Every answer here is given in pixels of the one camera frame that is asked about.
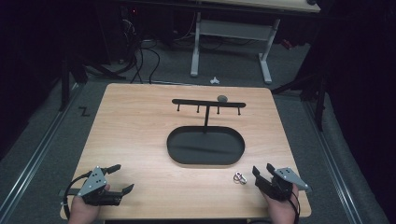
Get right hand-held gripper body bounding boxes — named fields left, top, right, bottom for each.
left=255, top=167, right=312, bottom=202

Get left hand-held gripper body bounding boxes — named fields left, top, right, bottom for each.
left=77, top=165, right=123, bottom=207

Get silver key ring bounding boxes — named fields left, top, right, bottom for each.
left=233, top=171, right=248, bottom=186

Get black key holder stand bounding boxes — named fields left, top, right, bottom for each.
left=166, top=98, right=247, bottom=166

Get person's right hand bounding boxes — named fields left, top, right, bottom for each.
left=261, top=183, right=301, bottom=224

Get person's left hand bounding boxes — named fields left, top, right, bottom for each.
left=67, top=184, right=111, bottom=224

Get black metal stand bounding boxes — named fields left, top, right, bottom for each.
left=271, top=55, right=331, bottom=132
left=59, top=46, right=127, bottom=112

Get white-legged desk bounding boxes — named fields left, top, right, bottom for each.
left=190, top=0, right=321, bottom=85

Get dark computer tower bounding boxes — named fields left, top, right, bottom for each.
left=120, top=4, right=148, bottom=63

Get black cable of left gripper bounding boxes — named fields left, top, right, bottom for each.
left=61, top=173, right=93, bottom=220

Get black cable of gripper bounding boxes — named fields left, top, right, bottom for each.
left=288, top=189, right=302, bottom=224
left=61, top=173, right=93, bottom=220

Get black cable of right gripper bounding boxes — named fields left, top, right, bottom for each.
left=288, top=189, right=302, bottom=224

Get aluminium floor rail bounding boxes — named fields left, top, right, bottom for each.
left=0, top=81, right=84, bottom=220
left=302, top=100, right=364, bottom=224

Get black floor cables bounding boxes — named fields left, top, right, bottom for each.
left=122, top=18, right=162, bottom=85

